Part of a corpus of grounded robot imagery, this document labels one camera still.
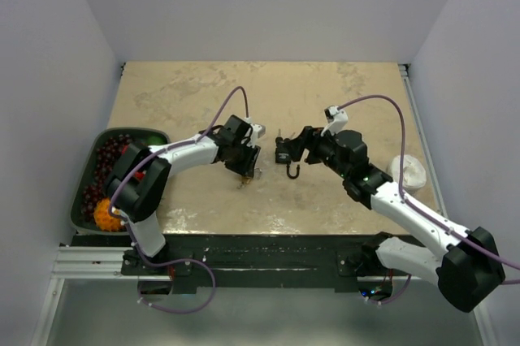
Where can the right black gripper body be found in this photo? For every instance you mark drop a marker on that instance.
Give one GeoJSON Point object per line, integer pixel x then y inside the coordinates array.
{"type": "Point", "coordinates": [322, 148]}

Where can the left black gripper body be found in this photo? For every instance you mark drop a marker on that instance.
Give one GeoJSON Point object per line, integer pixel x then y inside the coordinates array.
{"type": "Point", "coordinates": [242, 158]}

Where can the brass padlock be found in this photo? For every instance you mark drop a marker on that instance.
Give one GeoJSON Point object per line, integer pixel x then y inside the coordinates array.
{"type": "Point", "coordinates": [256, 173]}

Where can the black padlock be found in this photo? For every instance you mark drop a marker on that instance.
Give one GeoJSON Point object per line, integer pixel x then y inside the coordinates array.
{"type": "Point", "coordinates": [283, 157]}

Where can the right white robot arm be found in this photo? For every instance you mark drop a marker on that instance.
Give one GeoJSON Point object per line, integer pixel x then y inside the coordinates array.
{"type": "Point", "coordinates": [462, 263]}

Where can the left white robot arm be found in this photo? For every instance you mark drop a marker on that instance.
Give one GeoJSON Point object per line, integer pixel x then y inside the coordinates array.
{"type": "Point", "coordinates": [138, 179]}

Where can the green toy lime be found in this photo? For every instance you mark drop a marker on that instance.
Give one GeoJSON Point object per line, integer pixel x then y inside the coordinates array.
{"type": "Point", "coordinates": [156, 140]}

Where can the dark red grape bunch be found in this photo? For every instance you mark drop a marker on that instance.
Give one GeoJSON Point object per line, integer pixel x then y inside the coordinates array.
{"type": "Point", "coordinates": [105, 156]}

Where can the dark green fruit tray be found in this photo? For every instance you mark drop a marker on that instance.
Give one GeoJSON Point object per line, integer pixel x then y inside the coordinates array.
{"type": "Point", "coordinates": [77, 220]}

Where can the orange toy pineapple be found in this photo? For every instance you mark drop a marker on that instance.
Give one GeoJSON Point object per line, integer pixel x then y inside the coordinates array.
{"type": "Point", "coordinates": [104, 220]}

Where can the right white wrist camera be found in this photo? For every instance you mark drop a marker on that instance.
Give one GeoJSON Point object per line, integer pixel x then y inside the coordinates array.
{"type": "Point", "coordinates": [337, 118]}

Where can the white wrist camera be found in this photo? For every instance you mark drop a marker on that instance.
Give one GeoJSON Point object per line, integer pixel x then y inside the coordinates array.
{"type": "Point", "coordinates": [337, 118]}
{"type": "Point", "coordinates": [255, 132]}

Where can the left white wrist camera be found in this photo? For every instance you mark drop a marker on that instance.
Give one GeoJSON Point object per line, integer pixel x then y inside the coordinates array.
{"type": "Point", "coordinates": [255, 132]}

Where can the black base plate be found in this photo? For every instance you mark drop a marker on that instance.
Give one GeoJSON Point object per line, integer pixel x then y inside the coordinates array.
{"type": "Point", "coordinates": [340, 263]}

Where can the aluminium frame rail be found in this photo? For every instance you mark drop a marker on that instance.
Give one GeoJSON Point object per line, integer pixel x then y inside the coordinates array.
{"type": "Point", "coordinates": [107, 263]}

